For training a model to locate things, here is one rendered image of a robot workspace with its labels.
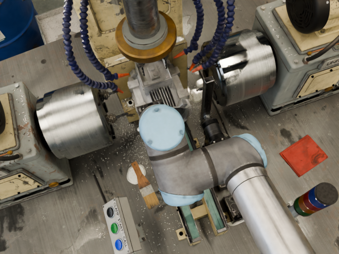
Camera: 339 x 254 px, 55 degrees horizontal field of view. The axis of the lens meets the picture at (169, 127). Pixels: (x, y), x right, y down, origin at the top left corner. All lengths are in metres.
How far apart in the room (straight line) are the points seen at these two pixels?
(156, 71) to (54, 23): 1.40
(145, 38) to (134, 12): 0.10
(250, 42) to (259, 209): 0.69
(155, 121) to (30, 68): 1.15
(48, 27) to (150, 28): 1.58
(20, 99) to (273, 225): 0.89
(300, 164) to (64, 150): 0.90
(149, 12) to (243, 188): 0.49
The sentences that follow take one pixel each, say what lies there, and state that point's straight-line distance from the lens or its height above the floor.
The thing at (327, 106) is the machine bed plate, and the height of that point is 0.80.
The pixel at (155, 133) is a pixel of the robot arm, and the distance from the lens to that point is 0.65.
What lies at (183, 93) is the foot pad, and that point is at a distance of 1.16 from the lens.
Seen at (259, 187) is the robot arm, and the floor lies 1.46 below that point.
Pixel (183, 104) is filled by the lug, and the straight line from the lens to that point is 1.13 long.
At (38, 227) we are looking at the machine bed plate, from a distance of 1.42.
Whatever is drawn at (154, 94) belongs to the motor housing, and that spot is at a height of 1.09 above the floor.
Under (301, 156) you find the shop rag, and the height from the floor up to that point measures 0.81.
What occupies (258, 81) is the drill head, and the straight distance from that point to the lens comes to 1.19.
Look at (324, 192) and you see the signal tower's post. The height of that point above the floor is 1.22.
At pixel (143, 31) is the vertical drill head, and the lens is 0.92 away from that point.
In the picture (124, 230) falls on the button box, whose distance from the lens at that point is 1.03.
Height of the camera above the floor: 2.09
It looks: 66 degrees down
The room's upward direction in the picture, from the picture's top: 8 degrees counter-clockwise
